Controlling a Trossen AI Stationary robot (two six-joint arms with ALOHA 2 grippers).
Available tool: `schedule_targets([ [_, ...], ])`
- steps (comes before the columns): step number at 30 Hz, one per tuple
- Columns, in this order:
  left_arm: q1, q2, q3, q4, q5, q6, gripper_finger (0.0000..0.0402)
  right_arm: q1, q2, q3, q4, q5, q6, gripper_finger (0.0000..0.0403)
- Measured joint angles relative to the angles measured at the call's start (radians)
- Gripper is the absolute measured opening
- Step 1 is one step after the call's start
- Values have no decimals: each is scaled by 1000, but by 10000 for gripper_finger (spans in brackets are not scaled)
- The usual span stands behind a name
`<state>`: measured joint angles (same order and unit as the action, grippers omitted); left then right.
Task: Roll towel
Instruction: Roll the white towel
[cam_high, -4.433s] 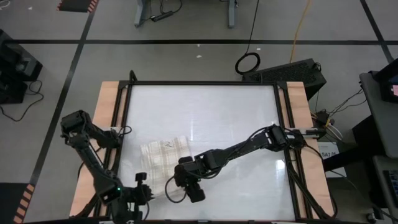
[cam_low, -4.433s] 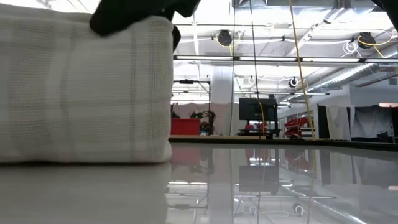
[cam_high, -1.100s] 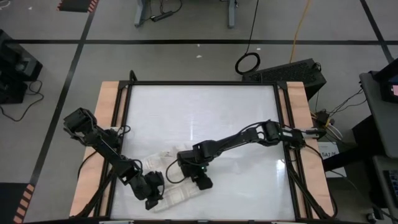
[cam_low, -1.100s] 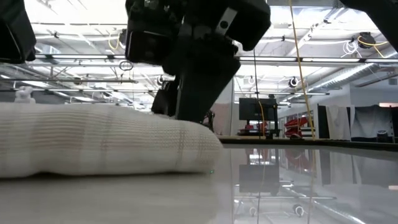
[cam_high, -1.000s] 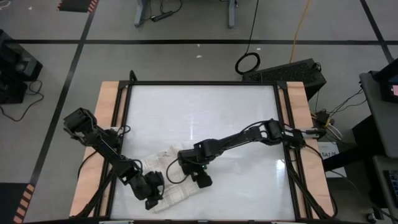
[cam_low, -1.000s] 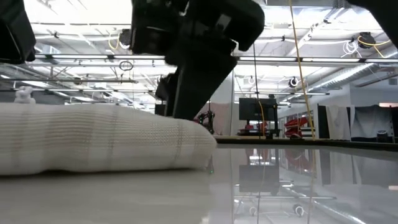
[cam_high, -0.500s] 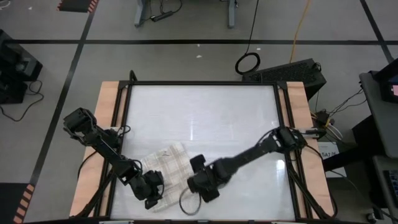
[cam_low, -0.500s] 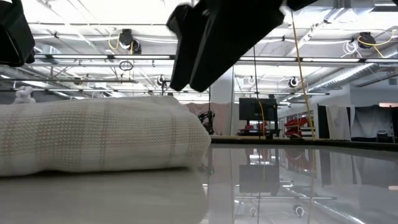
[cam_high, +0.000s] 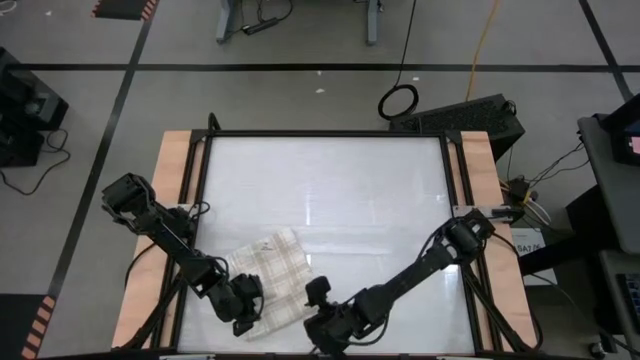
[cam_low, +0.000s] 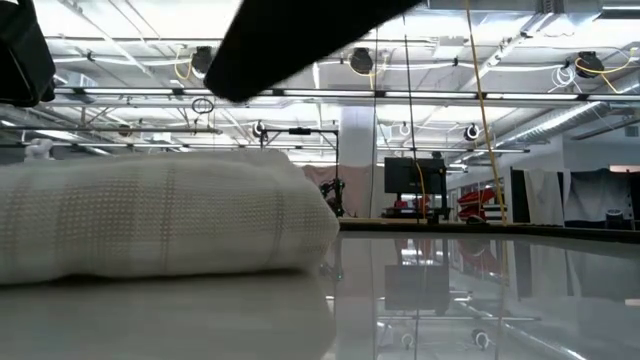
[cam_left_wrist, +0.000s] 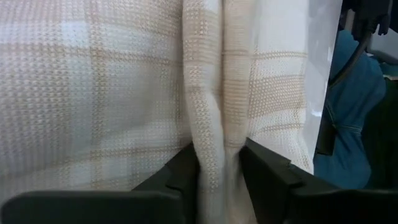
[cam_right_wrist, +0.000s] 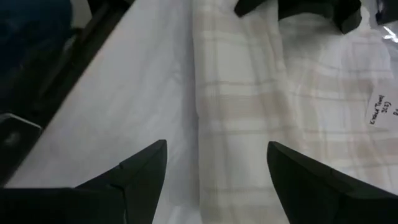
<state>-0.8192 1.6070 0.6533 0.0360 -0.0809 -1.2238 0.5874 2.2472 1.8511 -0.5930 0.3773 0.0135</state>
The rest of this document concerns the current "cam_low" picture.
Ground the white beige checked towel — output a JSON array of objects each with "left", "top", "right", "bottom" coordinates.
[{"left": 0, "top": 148, "right": 341, "bottom": 286}]

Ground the long light bar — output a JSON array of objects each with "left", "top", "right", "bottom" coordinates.
[{"left": 52, "top": 86, "right": 640, "bottom": 101}]

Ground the white robot figure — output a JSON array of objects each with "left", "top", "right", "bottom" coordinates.
[{"left": 23, "top": 138, "right": 55, "bottom": 162}]

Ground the beige curtain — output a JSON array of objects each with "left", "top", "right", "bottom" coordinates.
[{"left": 301, "top": 164, "right": 375, "bottom": 220}]

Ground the black monitor on stand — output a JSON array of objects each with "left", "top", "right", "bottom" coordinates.
[{"left": 383, "top": 157, "right": 449, "bottom": 225}]

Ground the red folded stand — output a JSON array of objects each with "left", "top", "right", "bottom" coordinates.
[{"left": 457, "top": 187, "right": 506, "bottom": 222}]

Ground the black partition panel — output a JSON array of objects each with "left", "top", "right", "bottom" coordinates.
[{"left": 509, "top": 167, "right": 640, "bottom": 232}]

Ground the grey white hanging cloth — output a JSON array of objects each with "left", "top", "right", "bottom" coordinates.
[{"left": 565, "top": 168, "right": 634, "bottom": 225}]

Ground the small dark bin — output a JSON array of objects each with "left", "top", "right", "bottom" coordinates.
[{"left": 604, "top": 208, "right": 626, "bottom": 230}]

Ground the silver air duct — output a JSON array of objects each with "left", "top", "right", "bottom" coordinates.
[
  {"left": 52, "top": 69, "right": 99, "bottom": 90},
  {"left": 499, "top": 97, "right": 640, "bottom": 146}
]

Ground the black frame rig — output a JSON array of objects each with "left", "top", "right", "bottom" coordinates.
[{"left": 258, "top": 127, "right": 341, "bottom": 181}]

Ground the yellow cable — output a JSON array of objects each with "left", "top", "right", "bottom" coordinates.
[{"left": 464, "top": 0, "right": 507, "bottom": 226}]

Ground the white coiled cable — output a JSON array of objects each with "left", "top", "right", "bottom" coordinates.
[{"left": 548, "top": 63, "right": 580, "bottom": 94}]

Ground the black table frame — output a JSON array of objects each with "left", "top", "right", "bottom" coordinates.
[{"left": 338, "top": 217, "right": 640, "bottom": 246}]

